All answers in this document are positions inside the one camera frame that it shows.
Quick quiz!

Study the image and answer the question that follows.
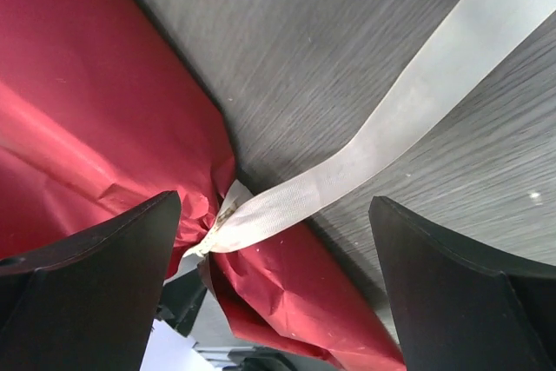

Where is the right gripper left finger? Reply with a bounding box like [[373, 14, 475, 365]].
[[1, 191, 181, 370]]

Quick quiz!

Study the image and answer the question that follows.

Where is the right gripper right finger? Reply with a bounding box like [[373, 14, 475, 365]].
[[369, 196, 555, 370]]

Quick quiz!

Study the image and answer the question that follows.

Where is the red wrapping paper sheet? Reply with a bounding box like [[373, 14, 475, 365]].
[[1, 0, 405, 370]]

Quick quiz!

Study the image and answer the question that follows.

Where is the cream ribbon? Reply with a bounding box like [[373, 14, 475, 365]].
[[190, 0, 555, 256]]

